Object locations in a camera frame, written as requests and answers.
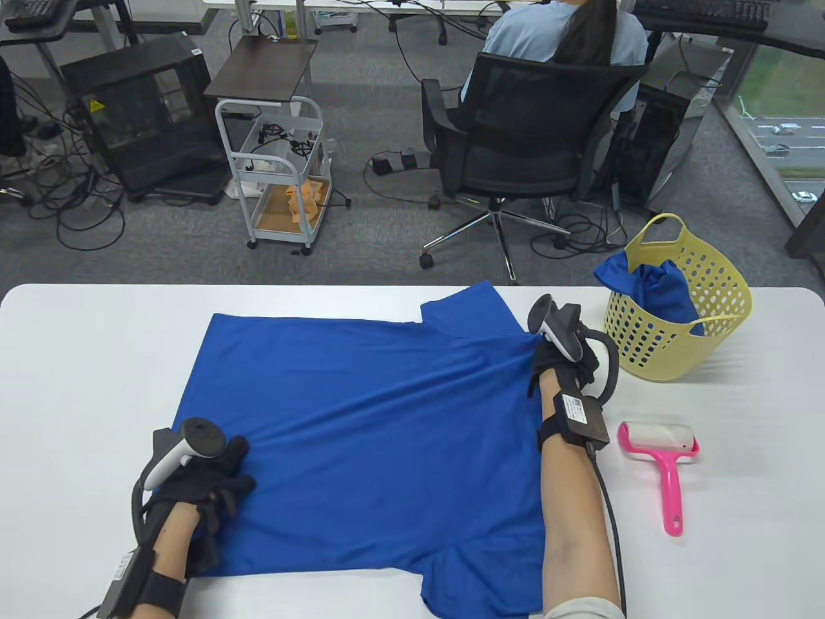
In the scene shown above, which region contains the person's left hand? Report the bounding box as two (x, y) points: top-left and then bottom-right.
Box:
(153, 435), (257, 576)

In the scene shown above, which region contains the person's right hand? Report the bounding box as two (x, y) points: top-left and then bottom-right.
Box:
(529, 334), (601, 397)

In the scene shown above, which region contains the blue t-shirt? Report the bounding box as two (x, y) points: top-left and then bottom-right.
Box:
(593, 250), (706, 338)
(171, 280), (548, 619)

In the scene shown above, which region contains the pink lint roller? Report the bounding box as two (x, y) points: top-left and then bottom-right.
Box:
(617, 420), (700, 537)

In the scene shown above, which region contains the person's left forearm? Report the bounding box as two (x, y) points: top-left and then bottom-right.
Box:
(151, 503), (202, 581)

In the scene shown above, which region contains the person's right forearm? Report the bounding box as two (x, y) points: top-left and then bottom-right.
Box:
(538, 373), (625, 610)

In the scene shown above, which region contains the dark grey right hand controller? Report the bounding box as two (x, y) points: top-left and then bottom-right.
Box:
(527, 295), (585, 363)

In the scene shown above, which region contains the dark grey hand controller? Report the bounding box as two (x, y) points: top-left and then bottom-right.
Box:
(527, 295), (585, 363)
(143, 418), (226, 492)

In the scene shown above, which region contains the dark grey left hand controller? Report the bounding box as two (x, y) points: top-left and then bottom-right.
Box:
(143, 418), (226, 492)

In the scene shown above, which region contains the yellow perforated plastic basket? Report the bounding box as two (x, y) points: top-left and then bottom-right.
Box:
(603, 213), (753, 382)

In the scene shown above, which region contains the black mesh office chair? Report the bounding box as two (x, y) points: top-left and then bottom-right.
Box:
(420, 52), (652, 286)

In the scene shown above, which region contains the person's white shirt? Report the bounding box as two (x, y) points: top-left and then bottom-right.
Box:
(545, 596), (626, 619)

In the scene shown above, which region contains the black foot pedal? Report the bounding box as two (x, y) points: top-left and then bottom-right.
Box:
(373, 148), (436, 176)

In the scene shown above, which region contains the black computer tower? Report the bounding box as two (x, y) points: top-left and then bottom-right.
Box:
(619, 39), (734, 210)

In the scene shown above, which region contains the orange cloth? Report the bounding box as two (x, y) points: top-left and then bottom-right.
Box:
(286, 181), (326, 225)

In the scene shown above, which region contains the white rolling cart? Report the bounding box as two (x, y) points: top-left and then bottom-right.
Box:
(215, 97), (336, 255)

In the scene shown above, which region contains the black keyboard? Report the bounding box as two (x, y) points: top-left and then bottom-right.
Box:
(5, 0), (77, 32)
(635, 0), (771, 32)

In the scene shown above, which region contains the small white storage cart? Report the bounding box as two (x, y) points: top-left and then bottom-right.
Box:
(314, 8), (358, 34)

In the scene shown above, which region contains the black desk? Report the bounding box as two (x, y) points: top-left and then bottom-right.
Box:
(0, 0), (217, 49)
(628, 0), (825, 62)

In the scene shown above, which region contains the brown side table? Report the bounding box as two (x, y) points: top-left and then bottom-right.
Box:
(205, 37), (319, 107)

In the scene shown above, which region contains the black open computer case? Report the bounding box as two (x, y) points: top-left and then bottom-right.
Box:
(58, 34), (233, 204)

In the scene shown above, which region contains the white desk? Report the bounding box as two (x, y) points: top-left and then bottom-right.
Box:
(205, 0), (510, 36)

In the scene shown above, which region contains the black right glove cable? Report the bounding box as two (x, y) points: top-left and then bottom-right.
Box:
(580, 329), (628, 613)

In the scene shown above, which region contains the black glove cable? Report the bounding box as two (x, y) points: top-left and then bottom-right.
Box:
(77, 467), (162, 619)
(580, 329), (628, 613)

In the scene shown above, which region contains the black right wrist camera strap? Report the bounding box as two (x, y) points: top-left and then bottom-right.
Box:
(538, 391), (610, 460)

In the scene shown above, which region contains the black wrist camera strap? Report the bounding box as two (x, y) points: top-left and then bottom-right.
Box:
(538, 391), (610, 460)
(97, 548), (188, 619)

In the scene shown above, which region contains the black left glove cable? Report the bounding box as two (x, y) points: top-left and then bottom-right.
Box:
(77, 467), (162, 619)

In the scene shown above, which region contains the black left wrist camera strap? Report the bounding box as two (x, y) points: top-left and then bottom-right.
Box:
(97, 548), (188, 619)

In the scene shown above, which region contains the tangle of black cables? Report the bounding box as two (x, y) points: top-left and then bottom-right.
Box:
(532, 190), (629, 253)
(0, 103), (126, 252)

